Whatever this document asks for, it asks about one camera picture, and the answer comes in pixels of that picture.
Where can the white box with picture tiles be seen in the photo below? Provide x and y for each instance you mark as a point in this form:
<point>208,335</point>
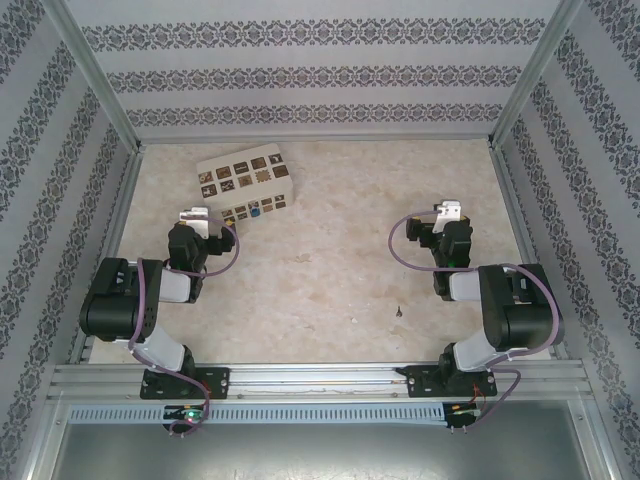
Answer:
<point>245,172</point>

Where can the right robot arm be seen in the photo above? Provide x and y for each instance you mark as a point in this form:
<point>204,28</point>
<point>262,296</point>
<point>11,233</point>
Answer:
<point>520,320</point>

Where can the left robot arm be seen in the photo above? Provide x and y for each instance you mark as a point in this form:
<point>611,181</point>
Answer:
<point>115,310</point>

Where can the circuit board with green light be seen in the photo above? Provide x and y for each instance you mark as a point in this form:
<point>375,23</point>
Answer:
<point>192,414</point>

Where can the circuit board with black connectors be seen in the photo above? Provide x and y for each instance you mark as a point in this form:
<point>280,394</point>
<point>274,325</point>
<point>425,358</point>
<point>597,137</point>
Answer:
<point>462,411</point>

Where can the grey metal panel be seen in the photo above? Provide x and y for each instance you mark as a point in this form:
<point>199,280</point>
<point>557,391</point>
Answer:
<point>320,455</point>

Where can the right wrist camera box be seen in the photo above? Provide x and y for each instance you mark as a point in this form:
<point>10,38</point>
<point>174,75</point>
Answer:
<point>447,210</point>

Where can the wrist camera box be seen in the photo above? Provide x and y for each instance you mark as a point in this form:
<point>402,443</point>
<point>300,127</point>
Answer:
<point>447,210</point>
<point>197,216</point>

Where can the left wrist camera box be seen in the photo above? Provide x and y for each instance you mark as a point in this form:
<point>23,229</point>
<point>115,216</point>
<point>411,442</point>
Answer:
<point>197,216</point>

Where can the aluminium table edge rail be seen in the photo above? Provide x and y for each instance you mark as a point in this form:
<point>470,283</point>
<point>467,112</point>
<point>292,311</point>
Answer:
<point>116,225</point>
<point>521,225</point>
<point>315,140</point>

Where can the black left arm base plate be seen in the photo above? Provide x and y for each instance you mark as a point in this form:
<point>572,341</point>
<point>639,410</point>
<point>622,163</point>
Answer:
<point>217,380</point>

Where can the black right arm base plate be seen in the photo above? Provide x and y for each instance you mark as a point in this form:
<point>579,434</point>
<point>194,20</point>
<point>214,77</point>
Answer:
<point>415,380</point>

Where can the aluminium mounting rail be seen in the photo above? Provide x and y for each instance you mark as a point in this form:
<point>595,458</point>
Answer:
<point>310,380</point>

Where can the aluminium frame post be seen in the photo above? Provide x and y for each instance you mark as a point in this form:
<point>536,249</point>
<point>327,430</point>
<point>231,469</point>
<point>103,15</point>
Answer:
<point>595,450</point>
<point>532,75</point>
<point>47,440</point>
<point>95,75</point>

